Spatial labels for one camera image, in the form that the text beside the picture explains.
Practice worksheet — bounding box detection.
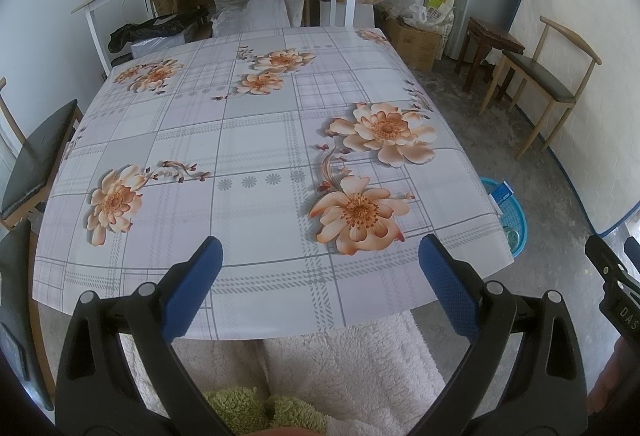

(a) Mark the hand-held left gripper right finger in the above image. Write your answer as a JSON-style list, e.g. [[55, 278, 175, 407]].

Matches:
[[419, 233, 588, 436]]

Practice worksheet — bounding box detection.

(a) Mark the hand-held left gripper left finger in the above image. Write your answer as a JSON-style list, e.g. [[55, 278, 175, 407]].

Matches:
[[55, 236, 224, 436]]

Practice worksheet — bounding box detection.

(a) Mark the blue plastic basket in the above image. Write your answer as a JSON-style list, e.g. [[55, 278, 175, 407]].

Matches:
[[480, 176, 528, 259]]

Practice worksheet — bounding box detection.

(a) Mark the blue toothpaste box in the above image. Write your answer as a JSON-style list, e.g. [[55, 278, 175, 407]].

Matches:
[[489, 181, 515, 207]]

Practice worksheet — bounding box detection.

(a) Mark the person's right hand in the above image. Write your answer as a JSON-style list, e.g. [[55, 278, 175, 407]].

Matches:
[[587, 331, 640, 417]]

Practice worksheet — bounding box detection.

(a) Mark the floral plaid tablecloth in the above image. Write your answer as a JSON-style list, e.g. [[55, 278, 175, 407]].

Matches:
[[32, 26, 516, 342]]

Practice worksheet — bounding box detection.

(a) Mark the green fleece garment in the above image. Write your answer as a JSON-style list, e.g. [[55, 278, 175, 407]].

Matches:
[[202, 386, 328, 436]]

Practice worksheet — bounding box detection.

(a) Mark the white fleece garment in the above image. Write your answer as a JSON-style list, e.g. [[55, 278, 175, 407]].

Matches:
[[120, 311, 448, 436]]

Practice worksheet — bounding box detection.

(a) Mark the wooden chair dark seat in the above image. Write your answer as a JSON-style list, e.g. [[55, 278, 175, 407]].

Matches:
[[480, 15, 603, 162], [0, 76, 85, 232]]

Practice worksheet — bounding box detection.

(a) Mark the dark wooden stool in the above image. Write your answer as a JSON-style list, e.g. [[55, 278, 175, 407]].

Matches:
[[455, 16, 526, 92]]

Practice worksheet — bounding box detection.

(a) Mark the large cardboard box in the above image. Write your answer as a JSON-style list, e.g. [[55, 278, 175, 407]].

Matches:
[[385, 16, 443, 72]]

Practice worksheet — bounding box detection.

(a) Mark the black plastic bag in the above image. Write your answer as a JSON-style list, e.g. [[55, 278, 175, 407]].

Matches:
[[108, 16, 198, 54]]

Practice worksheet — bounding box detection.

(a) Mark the white pillow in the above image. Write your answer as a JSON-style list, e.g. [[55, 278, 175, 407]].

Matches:
[[211, 0, 306, 38]]

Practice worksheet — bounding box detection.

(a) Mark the white sack green label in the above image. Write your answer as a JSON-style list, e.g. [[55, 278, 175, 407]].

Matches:
[[412, 0, 456, 37]]

